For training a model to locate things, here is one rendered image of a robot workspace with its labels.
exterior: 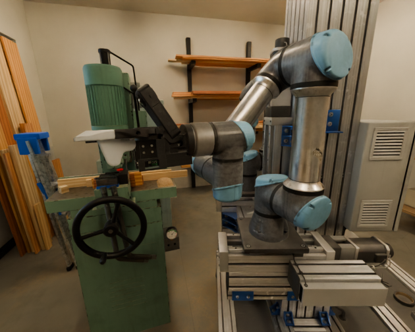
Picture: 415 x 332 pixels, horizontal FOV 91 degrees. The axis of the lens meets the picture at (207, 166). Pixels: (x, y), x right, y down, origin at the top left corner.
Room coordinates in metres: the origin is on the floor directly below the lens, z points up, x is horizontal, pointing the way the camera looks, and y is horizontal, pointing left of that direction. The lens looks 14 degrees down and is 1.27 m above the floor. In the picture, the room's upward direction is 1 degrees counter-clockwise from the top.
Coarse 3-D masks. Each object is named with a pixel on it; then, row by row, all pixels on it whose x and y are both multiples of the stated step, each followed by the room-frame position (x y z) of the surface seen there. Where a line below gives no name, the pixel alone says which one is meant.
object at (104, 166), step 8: (128, 80) 1.30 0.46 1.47; (128, 88) 1.30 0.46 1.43; (128, 96) 1.30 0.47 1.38; (128, 104) 1.29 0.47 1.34; (128, 112) 1.29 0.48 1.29; (128, 120) 1.29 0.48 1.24; (128, 128) 1.29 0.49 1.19; (104, 168) 1.24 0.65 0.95; (120, 168) 1.27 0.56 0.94; (128, 168) 1.28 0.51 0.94
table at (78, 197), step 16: (80, 192) 0.96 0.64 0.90; (144, 192) 0.98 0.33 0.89; (160, 192) 1.00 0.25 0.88; (176, 192) 1.02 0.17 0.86; (48, 208) 0.86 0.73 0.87; (64, 208) 0.87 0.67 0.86; (80, 208) 0.89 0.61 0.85; (96, 208) 0.84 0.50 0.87; (112, 208) 0.85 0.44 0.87; (128, 208) 0.87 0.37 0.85
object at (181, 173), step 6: (144, 174) 1.13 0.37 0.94; (150, 174) 1.14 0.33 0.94; (156, 174) 1.15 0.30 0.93; (162, 174) 1.16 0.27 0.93; (168, 174) 1.17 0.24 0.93; (174, 174) 1.18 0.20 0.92; (180, 174) 1.19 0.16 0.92; (186, 174) 1.20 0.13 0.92; (90, 180) 1.05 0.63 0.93; (144, 180) 1.13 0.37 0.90; (90, 186) 1.05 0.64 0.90
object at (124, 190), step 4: (120, 184) 0.90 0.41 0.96; (124, 184) 0.90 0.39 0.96; (128, 184) 0.91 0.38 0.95; (96, 188) 0.85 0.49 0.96; (108, 188) 0.85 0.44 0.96; (120, 188) 0.86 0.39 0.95; (124, 188) 0.86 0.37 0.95; (128, 188) 0.89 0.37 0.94; (96, 192) 0.83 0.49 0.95; (100, 192) 0.83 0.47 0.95; (108, 192) 0.84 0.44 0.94; (120, 192) 0.86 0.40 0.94; (124, 192) 0.86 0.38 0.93; (128, 192) 0.87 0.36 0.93; (96, 196) 0.83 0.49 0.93; (100, 196) 0.83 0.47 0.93; (120, 196) 0.86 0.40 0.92; (124, 196) 0.86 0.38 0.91; (128, 196) 0.87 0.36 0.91; (112, 204) 0.85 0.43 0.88; (100, 208) 0.83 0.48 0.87
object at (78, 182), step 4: (144, 172) 1.15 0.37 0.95; (148, 172) 1.15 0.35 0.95; (152, 172) 1.16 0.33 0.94; (156, 172) 1.17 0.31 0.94; (92, 176) 1.08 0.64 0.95; (96, 176) 1.08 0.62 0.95; (60, 180) 1.02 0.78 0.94; (64, 180) 1.03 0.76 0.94; (68, 180) 1.03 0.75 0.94; (72, 180) 1.04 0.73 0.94; (76, 180) 1.05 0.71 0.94; (80, 180) 1.05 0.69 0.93; (84, 180) 1.06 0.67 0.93; (60, 184) 1.02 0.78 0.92; (64, 184) 1.03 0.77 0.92; (68, 184) 1.03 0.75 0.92; (72, 184) 1.04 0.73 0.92; (76, 184) 1.04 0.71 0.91; (80, 184) 1.05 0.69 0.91; (84, 184) 1.06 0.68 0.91
